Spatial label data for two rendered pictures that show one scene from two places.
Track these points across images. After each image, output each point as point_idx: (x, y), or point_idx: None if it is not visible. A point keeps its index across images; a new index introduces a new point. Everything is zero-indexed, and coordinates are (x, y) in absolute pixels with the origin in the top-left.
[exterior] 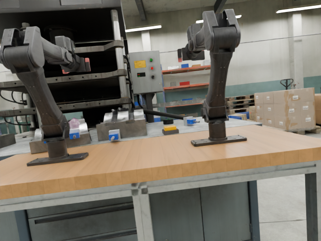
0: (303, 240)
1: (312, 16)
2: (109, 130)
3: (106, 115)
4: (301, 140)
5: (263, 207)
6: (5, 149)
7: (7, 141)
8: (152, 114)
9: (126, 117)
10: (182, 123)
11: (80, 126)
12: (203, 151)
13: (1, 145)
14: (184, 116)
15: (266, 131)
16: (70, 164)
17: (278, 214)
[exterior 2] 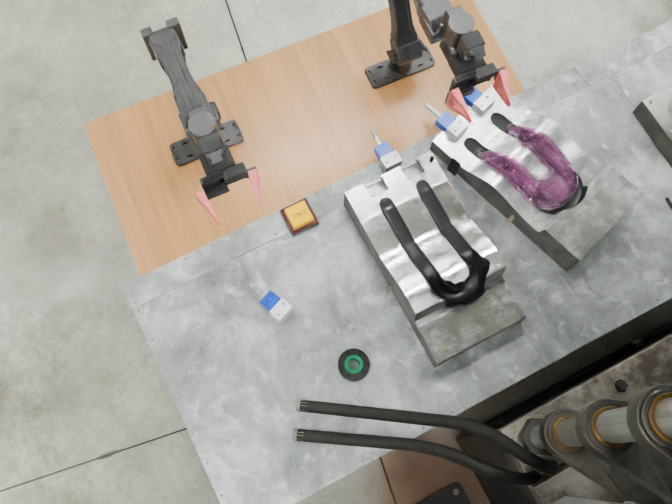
0: (120, 392)
1: None
2: (398, 155)
3: (482, 239)
4: (112, 141)
5: (162, 496)
6: (606, 116)
7: (660, 142)
8: (444, 445)
9: (425, 247)
10: (309, 362)
11: (486, 168)
12: (221, 100)
13: (647, 126)
14: (318, 431)
15: (135, 199)
16: (366, 55)
17: (138, 470)
